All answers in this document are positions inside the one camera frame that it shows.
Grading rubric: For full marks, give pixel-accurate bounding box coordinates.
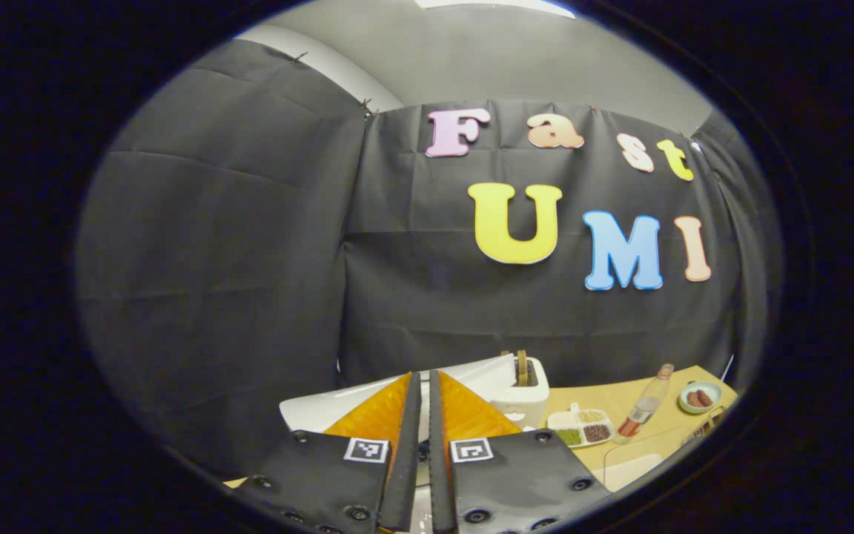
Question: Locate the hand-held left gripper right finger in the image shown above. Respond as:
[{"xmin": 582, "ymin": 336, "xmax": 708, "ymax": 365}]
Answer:
[{"xmin": 428, "ymin": 369, "xmax": 613, "ymax": 534}]

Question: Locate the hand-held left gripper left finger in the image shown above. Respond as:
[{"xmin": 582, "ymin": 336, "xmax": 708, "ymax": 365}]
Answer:
[{"xmin": 238, "ymin": 371, "xmax": 422, "ymax": 534}]

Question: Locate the white rice cooker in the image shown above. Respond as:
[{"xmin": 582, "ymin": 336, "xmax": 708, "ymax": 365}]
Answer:
[{"xmin": 279, "ymin": 354, "xmax": 518, "ymax": 435}]

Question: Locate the clear box of white rice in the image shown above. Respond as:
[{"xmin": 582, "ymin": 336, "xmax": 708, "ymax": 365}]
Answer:
[{"xmin": 603, "ymin": 430, "xmax": 702, "ymax": 492}]

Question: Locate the white toaster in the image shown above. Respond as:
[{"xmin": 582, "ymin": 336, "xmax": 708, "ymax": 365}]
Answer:
[{"xmin": 488, "ymin": 356, "xmax": 551, "ymax": 429}]

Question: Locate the divided white dish of beans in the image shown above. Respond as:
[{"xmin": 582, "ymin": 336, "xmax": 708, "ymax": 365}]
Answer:
[{"xmin": 547, "ymin": 403, "xmax": 615, "ymax": 449}]

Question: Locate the clear plastic bottle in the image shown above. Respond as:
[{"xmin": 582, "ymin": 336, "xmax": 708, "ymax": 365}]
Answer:
[{"xmin": 614, "ymin": 363, "xmax": 675, "ymax": 444}]

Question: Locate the green plate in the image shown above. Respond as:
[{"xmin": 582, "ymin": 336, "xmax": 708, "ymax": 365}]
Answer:
[{"xmin": 679, "ymin": 381, "xmax": 723, "ymax": 414}]

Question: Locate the black backdrop cloth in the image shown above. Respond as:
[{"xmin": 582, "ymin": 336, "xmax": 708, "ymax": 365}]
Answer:
[{"xmin": 75, "ymin": 39, "xmax": 784, "ymax": 475}]

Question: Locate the large ceiling light panel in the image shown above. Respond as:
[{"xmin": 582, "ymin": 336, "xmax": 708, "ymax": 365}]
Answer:
[{"xmin": 416, "ymin": 0, "xmax": 576, "ymax": 19}]

